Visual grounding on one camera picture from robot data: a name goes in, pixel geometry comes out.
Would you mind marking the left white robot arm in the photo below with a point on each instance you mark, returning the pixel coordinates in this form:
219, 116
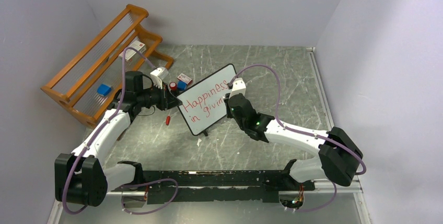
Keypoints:
79, 176

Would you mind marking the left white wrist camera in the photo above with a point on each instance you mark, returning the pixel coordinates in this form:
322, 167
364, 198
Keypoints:
157, 75

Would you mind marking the white red box on rack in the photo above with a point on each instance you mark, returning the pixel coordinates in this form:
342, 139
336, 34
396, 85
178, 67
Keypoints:
131, 54

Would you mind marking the red marker cap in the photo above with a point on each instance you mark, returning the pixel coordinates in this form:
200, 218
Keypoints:
167, 121

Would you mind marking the black base frame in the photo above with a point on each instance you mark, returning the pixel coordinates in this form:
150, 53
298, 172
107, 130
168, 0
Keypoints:
209, 186

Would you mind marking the blue small block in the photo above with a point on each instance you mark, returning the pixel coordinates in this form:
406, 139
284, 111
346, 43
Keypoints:
181, 86

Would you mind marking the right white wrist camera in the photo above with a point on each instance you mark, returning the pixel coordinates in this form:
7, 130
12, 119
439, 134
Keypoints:
238, 87

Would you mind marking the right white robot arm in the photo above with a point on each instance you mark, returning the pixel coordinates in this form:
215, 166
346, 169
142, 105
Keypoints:
335, 155

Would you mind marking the orange wooden rack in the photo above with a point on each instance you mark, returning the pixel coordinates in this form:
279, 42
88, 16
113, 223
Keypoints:
74, 86

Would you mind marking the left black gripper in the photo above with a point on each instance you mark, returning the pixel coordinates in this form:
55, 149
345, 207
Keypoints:
166, 100

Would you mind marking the blue block on rack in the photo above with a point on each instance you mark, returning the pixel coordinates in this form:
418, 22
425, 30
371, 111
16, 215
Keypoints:
103, 90

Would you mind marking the red white small box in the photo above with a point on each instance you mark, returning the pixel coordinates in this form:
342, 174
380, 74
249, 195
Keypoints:
185, 78

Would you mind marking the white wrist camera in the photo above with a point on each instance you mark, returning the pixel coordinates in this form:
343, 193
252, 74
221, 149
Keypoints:
238, 87
157, 75

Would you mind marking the black framed whiteboard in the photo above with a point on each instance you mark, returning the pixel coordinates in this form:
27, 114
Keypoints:
202, 105

